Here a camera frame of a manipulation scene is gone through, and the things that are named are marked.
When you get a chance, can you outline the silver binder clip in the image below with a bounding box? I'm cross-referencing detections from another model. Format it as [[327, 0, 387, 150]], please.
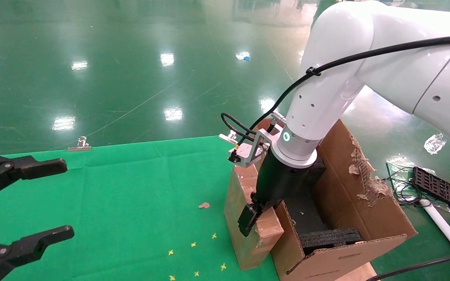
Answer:
[[68, 136, 92, 152], [219, 131, 238, 145]]

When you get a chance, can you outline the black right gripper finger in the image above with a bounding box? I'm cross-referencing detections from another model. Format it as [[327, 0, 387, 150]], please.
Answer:
[[237, 193, 266, 237]]

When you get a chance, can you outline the black foam insert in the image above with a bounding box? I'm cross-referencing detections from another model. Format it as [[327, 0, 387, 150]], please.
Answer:
[[286, 158, 329, 235]]

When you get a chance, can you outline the small brown cardboard box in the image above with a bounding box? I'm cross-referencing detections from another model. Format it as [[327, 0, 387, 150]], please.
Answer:
[[224, 163, 285, 271]]

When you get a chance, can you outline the thin black wire coil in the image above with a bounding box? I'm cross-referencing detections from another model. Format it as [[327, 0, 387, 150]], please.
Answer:
[[381, 168, 432, 206]]

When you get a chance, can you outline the black hanging cable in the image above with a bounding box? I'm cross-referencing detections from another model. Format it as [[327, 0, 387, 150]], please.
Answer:
[[366, 248, 450, 281]]

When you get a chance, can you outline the flat clear plastic bag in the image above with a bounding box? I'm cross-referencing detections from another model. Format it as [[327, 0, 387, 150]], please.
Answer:
[[385, 155, 417, 184]]

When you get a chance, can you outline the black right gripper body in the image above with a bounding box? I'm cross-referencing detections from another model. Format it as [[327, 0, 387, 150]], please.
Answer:
[[252, 149, 319, 213]]

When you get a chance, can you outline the black plastic grid tray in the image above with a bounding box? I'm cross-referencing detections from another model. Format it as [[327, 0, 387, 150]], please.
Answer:
[[411, 166, 450, 213]]

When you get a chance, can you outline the crumpled clear plastic wrap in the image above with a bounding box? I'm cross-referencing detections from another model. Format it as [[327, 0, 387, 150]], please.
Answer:
[[423, 133, 447, 155]]

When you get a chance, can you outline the large open cardboard carton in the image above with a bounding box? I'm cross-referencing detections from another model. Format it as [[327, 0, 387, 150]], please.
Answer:
[[256, 117, 418, 281]]

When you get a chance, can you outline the white metal frame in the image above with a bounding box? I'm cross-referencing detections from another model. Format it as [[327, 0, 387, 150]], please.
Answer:
[[420, 199, 450, 272]]

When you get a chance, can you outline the large green table cloth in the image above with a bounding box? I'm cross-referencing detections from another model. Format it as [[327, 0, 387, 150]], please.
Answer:
[[0, 135, 281, 281]]

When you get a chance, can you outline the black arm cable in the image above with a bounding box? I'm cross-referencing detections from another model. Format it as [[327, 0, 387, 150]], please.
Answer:
[[220, 34, 450, 146]]

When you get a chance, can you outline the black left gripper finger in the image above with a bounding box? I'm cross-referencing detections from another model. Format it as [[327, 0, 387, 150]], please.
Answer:
[[0, 225, 74, 281], [0, 154, 68, 204]]

